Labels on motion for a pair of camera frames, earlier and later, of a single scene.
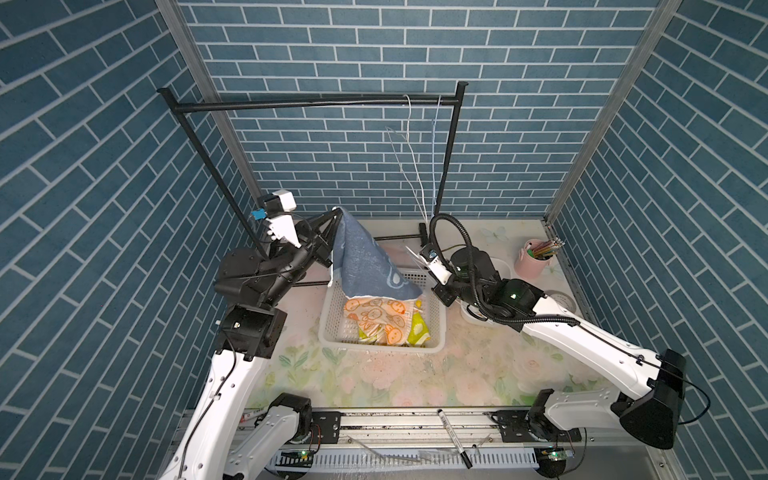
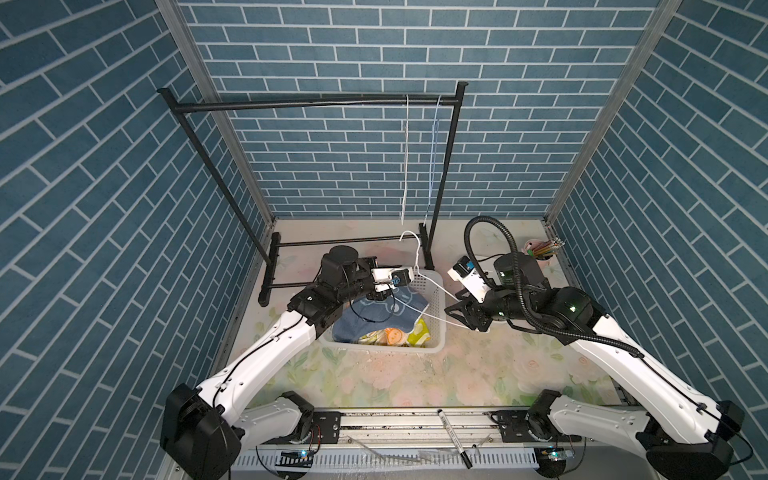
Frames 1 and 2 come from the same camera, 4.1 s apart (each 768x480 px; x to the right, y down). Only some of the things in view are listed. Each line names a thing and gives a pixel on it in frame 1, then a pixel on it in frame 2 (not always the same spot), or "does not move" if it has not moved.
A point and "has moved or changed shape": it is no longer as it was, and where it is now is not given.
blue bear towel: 360,268 → 398,308
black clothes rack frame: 456,101 does not move
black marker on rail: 454,439 does not move
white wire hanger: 401,163 has moved or changed shape
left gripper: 322,245 → 368,264
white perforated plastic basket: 337,332 does not move
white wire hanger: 418,256 → 418,272
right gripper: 443,296 → 468,308
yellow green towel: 418,333 does not move
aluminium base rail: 403,442 does not move
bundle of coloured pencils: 545,249 does not move
